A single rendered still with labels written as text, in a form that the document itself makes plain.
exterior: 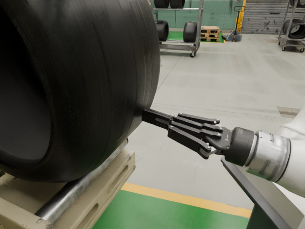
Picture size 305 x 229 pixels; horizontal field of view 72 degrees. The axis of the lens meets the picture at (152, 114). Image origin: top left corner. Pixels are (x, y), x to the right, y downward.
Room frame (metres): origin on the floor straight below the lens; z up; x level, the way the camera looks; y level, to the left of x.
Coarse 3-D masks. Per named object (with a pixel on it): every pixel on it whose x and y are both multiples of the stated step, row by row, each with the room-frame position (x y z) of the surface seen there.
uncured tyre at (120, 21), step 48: (0, 0) 0.31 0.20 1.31; (48, 0) 0.30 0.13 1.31; (96, 0) 0.34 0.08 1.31; (144, 0) 0.48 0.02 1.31; (0, 48) 0.70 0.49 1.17; (48, 48) 0.29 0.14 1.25; (96, 48) 0.31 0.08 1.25; (144, 48) 0.42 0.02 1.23; (0, 96) 0.63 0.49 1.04; (48, 96) 0.30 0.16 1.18; (96, 96) 0.30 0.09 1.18; (144, 96) 0.41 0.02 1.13; (0, 144) 0.49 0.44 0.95; (48, 144) 0.54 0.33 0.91; (96, 144) 0.31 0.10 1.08
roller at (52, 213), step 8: (104, 168) 0.45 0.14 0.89; (88, 176) 0.40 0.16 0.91; (96, 176) 0.42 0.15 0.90; (72, 184) 0.37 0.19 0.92; (80, 184) 0.37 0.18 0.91; (88, 184) 0.39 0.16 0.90; (64, 192) 0.34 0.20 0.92; (72, 192) 0.35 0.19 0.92; (80, 192) 0.36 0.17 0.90; (56, 200) 0.32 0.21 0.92; (64, 200) 0.33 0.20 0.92; (72, 200) 0.34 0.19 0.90; (40, 208) 0.30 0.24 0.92; (48, 208) 0.30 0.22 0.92; (56, 208) 0.31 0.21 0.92; (64, 208) 0.32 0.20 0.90; (40, 216) 0.28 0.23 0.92; (48, 216) 0.29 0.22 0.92; (56, 216) 0.29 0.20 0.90
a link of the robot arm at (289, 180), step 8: (296, 144) 0.31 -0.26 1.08; (304, 144) 0.31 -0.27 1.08; (296, 152) 0.29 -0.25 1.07; (304, 152) 0.29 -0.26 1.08; (288, 160) 0.29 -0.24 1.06; (296, 160) 0.28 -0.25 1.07; (304, 160) 0.28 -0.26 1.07; (288, 168) 0.28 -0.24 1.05; (296, 168) 0.28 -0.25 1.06; (304, 168) 0.27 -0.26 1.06; (280, 176) 0.28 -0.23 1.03; (288, 176) 0.27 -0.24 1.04; (296, 176) 0.27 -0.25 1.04; (304, 176) 0.26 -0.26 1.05; (280, 184) 0.28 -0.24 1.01; (288, 184) 0.27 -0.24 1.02; (296, 184) 0.27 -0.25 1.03; (304, 184) 0.26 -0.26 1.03; (296, 192) 0.27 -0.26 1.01; (304, 192) 0.26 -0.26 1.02
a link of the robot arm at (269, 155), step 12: (264, 132) 0.35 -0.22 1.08; (252, 144) 0.32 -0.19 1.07; (264, 144) 0.31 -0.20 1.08; (276, 144) 0.31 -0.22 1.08; (288, 144) 0.31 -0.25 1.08; (252, 156) 0.31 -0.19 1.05; (264, 156) 0.30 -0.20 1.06; (276, 156) 0.29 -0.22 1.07; (288, 156) 0.29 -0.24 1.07; (252, 168) 0.30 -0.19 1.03; (264, 168) 0.29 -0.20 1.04; (276, 168) 0.28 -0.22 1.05; (276, 180) 0.28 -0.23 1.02
